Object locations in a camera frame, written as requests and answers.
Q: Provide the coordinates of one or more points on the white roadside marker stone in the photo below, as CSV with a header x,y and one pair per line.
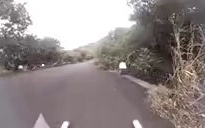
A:
x,y
122,66
42,65
20,67

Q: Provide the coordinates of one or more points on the wooded hill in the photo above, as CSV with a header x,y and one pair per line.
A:
x,y
93,45

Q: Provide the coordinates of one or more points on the pale concrete kerb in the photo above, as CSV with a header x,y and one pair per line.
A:
x,y
138,81

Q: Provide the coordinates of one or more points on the grey asphalt road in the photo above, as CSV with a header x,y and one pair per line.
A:
x,y
76,96

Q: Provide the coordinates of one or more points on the row of trees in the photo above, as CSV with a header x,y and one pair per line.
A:
x,y
146,40
20,50

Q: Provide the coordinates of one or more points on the robot's own part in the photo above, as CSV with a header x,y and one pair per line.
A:
x,y
65,125

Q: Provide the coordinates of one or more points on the dry pale plant stalks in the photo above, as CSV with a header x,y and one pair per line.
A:
x,y
186,83

